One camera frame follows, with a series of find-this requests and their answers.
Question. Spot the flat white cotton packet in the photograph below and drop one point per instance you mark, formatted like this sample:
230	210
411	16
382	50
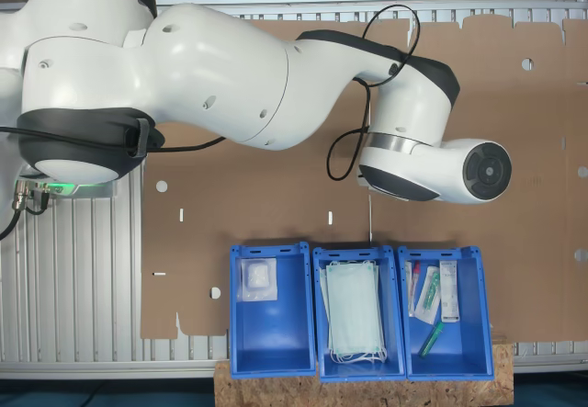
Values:
256	278

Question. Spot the blue bin holding cotton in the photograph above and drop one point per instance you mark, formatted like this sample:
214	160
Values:
275	333

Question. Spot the brown cardboard sheet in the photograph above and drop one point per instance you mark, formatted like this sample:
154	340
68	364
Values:
257	205
528	241

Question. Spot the stack of white face masks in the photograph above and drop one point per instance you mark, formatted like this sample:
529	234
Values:
353	306

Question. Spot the red-capped tube in clear bag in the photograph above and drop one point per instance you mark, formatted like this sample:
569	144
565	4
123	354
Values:
414	283

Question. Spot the blue bin holding masks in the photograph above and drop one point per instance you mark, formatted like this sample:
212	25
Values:
395	315

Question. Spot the green swab in clear bag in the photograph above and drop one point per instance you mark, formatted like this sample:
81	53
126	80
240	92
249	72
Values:
429	292

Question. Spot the white printed flat packet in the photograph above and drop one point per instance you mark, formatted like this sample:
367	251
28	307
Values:
450	292

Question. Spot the loose green tube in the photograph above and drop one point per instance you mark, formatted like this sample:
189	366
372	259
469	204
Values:
432	339

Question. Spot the chipboard block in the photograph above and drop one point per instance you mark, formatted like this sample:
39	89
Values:
275	393

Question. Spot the blue bin holding tubes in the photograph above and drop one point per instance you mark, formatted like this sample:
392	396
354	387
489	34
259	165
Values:
468	342

